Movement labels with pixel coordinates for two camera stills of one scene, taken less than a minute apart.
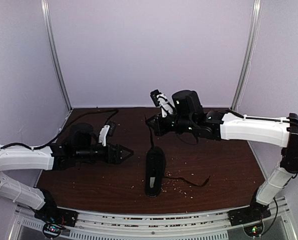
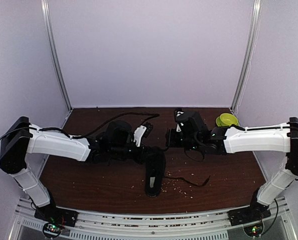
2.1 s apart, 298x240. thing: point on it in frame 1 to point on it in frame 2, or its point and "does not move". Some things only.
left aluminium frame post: x=47 y=26 does not move
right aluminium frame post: x=254 y=28 does not move
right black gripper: x=158 y=128 to x=171 y=140
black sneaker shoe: x=155 y=166 does not move
